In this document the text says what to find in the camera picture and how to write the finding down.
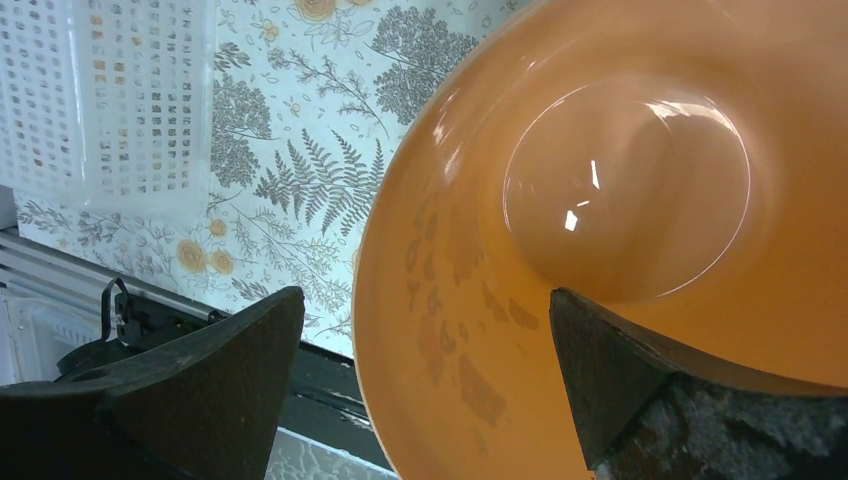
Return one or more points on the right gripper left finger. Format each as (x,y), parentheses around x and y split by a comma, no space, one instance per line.
(203,406)

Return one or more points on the aluminium frame rail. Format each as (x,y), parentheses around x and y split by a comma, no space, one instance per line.
(68,319)

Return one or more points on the white perforated basket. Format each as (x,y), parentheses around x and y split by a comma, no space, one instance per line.
(107,105)

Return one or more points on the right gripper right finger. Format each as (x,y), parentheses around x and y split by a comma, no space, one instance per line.
(646,406)

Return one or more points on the orange bucket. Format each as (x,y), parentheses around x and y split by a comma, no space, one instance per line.
(682,163)

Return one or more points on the floral patterned mat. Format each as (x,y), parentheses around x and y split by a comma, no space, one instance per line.
(311,101)

